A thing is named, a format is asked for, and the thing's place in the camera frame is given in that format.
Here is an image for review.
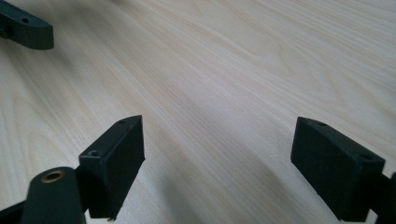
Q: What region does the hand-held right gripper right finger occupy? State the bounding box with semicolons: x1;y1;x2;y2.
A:
290;117;387;222

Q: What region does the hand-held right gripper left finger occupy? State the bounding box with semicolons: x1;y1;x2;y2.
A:
77;115;146;220

